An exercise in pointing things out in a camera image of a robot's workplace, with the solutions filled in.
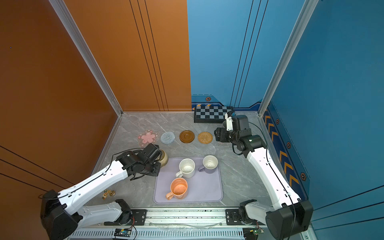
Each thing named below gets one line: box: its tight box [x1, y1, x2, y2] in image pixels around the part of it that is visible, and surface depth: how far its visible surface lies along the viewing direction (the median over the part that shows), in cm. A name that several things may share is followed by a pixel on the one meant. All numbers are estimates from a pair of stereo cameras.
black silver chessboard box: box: [194, 105, 234, 124], surface depth 118 cm
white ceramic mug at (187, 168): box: [175, 158, 196, 179], surface depth 85 cm
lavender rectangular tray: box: [153, 157, 223, 204], surface depth 84 cm
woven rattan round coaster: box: [197, 131, 213, 144], surface depth 107 cm
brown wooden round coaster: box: [179, 130, 195, 144], surface depth 107 cm
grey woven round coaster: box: [160, 131, 176, 144], surface depth 107 cm
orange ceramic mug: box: [165, 177, 188, 200], surface depth 78 cm
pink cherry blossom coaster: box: [137, 129, 159, 148], surface depth 107 cm
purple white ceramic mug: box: [198, 155, 219, 174], surface depth 87 cm
